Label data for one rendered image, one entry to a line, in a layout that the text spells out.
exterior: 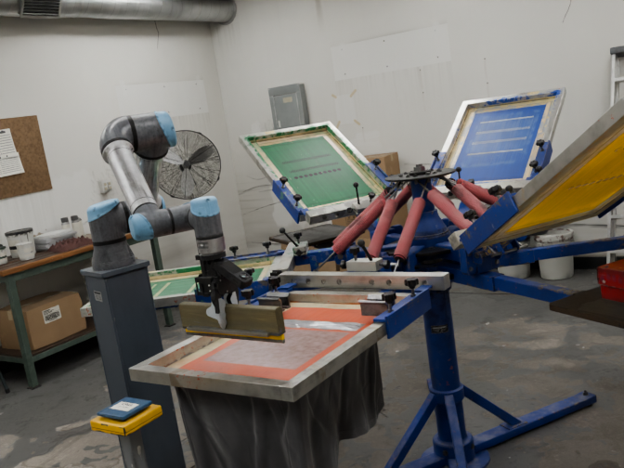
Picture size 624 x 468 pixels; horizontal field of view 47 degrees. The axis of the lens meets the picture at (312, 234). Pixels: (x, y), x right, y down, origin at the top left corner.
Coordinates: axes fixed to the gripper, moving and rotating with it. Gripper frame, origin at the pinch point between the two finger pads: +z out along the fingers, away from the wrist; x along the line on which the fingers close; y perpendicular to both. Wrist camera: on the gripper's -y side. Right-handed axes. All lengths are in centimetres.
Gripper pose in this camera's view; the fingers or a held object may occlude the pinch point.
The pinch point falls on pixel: (230, 322)
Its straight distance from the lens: 200.9
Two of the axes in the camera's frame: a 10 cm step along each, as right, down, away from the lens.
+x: -5.5, 2.2, -8.1
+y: -8.3, 0.2, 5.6
